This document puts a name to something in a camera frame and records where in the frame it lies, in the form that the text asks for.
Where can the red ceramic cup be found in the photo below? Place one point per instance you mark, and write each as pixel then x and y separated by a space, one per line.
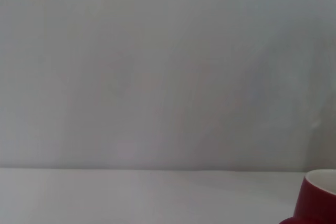
pixel 315 203

